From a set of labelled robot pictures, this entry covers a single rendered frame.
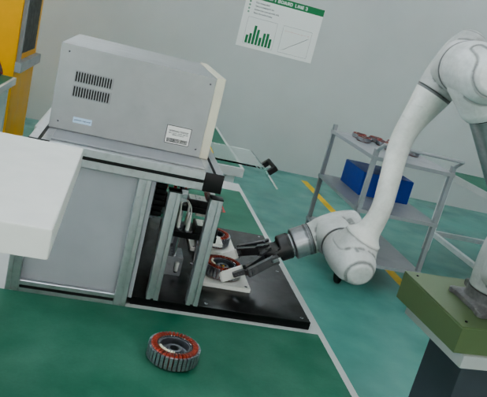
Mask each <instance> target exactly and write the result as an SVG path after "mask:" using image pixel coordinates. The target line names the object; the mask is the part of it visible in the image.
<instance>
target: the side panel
mask: <svg viewBox="0 0 487 397"><path fill-rule="evenodd" d="M151 183H152V181H150V180H143V179H139V178H135V177H130V176H122V175H118V174H114V173H107V172H103V171H98V170H93V169H86V168H82V167H80V171H79V174H78V177H77V179H76V182H75V185H74V188H73V190H72V194H71V196H70V199H69V202H68V205H67V207H66V210H65V213H64V216H63V218H62V221H61V224H60V227H59V229H58V233H57V235H56V238H55V241H54V245H53V246H52V249H51V252H50V256H49V258H48V259H47V260H43V259H38V258H29V257H24V256H19V255H13V254H10V255H9V263H8V268H7V274H6V282H5V288H4V289H13V290H14V291H25V292H31V293H36V294H41V295H52V296H57V297H63V298H69V299H79V300H84V301H90V302H100V303H106V304H111V305H121V306H125V303H126V299H127V296H128V289H129V285H130V281H131V277H132V270H133V267H134V263H135V259H136V252H137V248H138V245H139V238H140V234H141V230H142V227H143V219H144V216H145V212H146V208H147V201H148V198H149V194H150V189H151Z"/></svg>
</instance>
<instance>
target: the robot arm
mask: <svg viewBox="0 0 487 397"><path fill-rule="evenodd" d="M451 101H453V102H454V104H455V107H456V109H457V110H458V113H459V115H460V116H461V118H462V119H463V120H464V121H466V122H467V123H469V125H470V130H471V133H472V136H473V139H474V144H475V146H476V150H477V152H478V157H479V161H480V164H481V169H482V172H483V175H484V178H485V182H486V186H487V40H486V38H485V37H484V36H483V34H481V33H480V32H477V31H475V30H472V29H467V30H462V31H461V32H459V33H458V34H456V35H454V36H453V37H451V38H450V39H449V40H448V41H447V42H446V43H445V44H444V45H443V46H442V48H441V49H440V50H439V52H438V53H437V54H436V56H435V57H434V58H433V60H432V61H431V62H430V63H429V65H428V66H427V68H426V70H425V72H424V73H423V75H422V77H421V79H420V80H419V82H418V83H417V85H416V87H415V89H414V91H413V94H412V96H411V98H410V100H409V102H408V104H407V105H406V107H405V109H404V111H403V113H402V115H401V116H400V118H399V120H398V122H397V124H396V126H395V128H394V130H393V132H392V135H391V137H390V140H389V141H388V146H387V148H386V152H385V157H384V161H383V164H382V167H381V173H380V176H379V180H378V183H377V189H376V192H375V195H374V200H373V202H372V205H371V207H370V209H369V211H368V213H367V214H366V216H365V217H364V218H363V219H362V218H361V217H360V215H359V214H358V213H357V212H356V211H354V210H340V211H335V212H332V213H327V214H324V215H321V216H320V217H316V218H315V219H313V220H312V221H310V222H308V223H306V224H302V225H299V226H296V227H294V228H290V229H289V230H288V234H287V233H283V234H280V235H278V236H275V241H274V242H271V243H270V241H269V239H268V238H267V239H262V240H259V241H254V242H249V243H241V244H237V245H236V246H237V247H236V249H233V250H229V251H226V252H223V253H220V254H219V255H222V256H225V257H229V258H233V259H237V258H240V257H241V256H249V255H258V257H257V258H255V259H254V260H252V261H251V262H249V263H247V264H246V265H238V266H236V267H233V268H231V269H226V270H224V271H221V272H219V273H218V275H219V277H220V280H221V282H222V283H223V282H226V281H228V280H232V279H235V278H237V277H240V276H244V275H245V276H248V277H253V276H255V275H257V274H258V273H260V272H262V271H264V270H266V269H268V268H270V267H272V266H274V265H278V264H280V261H279V258H281V260H282V261H286V260H288V259H291V258H294V257H295V256H296V257H297V258H298V259H299V258H303V257H306V256H308V255H311V254H316V253H319V252H321V253H322V254H324V255H325V260H326V261H327V263H328V265H329V267H330V268H331V270H332V271H333V272H334V273H335V274H336V275H337V276H338V277H339V278H340V279H342V280H344V281H346V282H348V283H349V284H353V285H361V284H365V283H367V282H368V281H370V280H371V279H372V278H373V276H374V274H375V271H376V258H377V252H378V251H379V249H380V246H379V237H380V235H381V233H382V231H383V229H384V227H385V225H386V223H387V221H388V219H389V217H390V214H391V212H392V208H393V206H394V203H395V201H396V196H397V192H398V190H399V186H400V181H401V179H402V175H403V171H404V168H405V165H406V162H407V157H408V155H409V152H410V149H411V147H412V144H413V142H414V141H415V139H416V138H417V136H418V134H419V133H420V132H421V131H422V129H423V128H424V127H425V126H426V125H427V124H428V123H429V122H430V121H431V120H432V119H433V118H434V117H435V116H436V115H438V114H439V113H440V112H441V111H442V110H443V109H444V108H446V107H447V106H448V105H449V103H450V102H451ZM464 284H465V286H466V287H465V288H464V287H459V286H455V285H451V286H450V288H449V291H450V292H452V293H453V294H455V295H456V296H457V297H458V298H459V299H460V300H461V301H462V302H463V303H464V304H465V305H467V306H468V307H469V308H470V309H471V310H472V311H473V313H474V315H475V316H476V317H479V318H481V319H487V237H486V238H485V241H484V243H483V244H482V246H481V249H480V251H479V253H478V256H477V258H476V261H475V263H474V267H473V270H472V273H471V276H470V278H466V279H465V281H464Z"/></svg>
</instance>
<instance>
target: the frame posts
mask: <svg viewBox="0 0 487 397"><path fill-rule="evenodd" d="M182 194H183V192H182V189H180V187H179V188H175V187H169V192H168V195H167V199H166V203H165V209H164V213H163V217H162V223H161V227H160V231H159V234H158V241H157V245H156V248H155V252H154V259H153V262H152V266H151V273H150V276H149V280H148V284H147V290H146V299H153V300H156V301H158V296H159V292H160V289H161V285H162V279H163V275H164V272H165V265H166V262H167V258H168V254H169V248H170V244H171V241H172V238H173V231H174V228H175V224H176V220H177V214H178V211H179V207H180V200H181V197H182ZM223 202H224V199H223V198H222V197H221V196H216V195H210V199H209V202H208V206H207V209H206V216H205V219H204V222H203V228H202V231H201V235H200V238H199V245H198V248H197V251H196V255H195V260H194V264H193V267H192V271H191V277H190V280H189V284H188V289H187V293H186V296H185V305H188V306H190V304H192V305H193V306H198V303H199V297H200V294H201V290H202V287H203V281H204V278H205V275H206V269H207V266H208V262H209V259H210V253H211V250H212V246H213V243H214V237H215V234H216V231H217V225H218V222H219V218H220V215H221V209H222V206H223Z"/></svg>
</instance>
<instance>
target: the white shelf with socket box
mask: <svg viewBox="0 0 487 397"><path fill-rule="evenodd" d="M83 153H84V149H83V148H79V147H71V146H67V145H63V144H59V143H52V142H47V141H43V140H40V139H33V138H28V137H24V136H20V135H13V134H9V133H4V132H0V253H4V254H13V255H19V256H24V257H29V258H38V259H43V260H47V259H48V258H49V256H50V252H51V249H52V246H53V245H54V241H55V238H56V235H57V233H58V229H59V227H60V224H61V221H62V218H63V216H64V213H65V210H66V207H67V205H68V202H69V199H70V196H71V194H72V190H73V188H74V185H75V182H76V179H77V177H78V174H79V171H80V167H81V162H82V158H83Z"/></svg>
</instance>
